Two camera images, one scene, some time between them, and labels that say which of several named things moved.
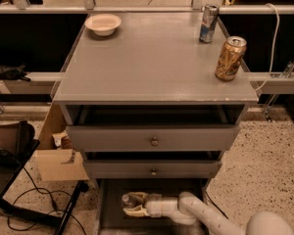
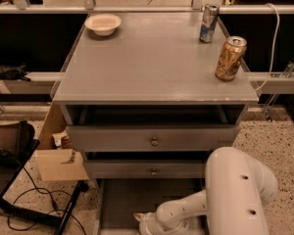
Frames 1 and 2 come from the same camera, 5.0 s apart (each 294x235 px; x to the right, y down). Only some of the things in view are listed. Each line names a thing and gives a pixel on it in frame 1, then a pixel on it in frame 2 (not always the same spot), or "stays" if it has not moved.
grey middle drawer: [152, 168] stays
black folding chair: [11, 145] stays
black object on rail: [2, 71] stays
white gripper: [153, 205] to [147, 224]
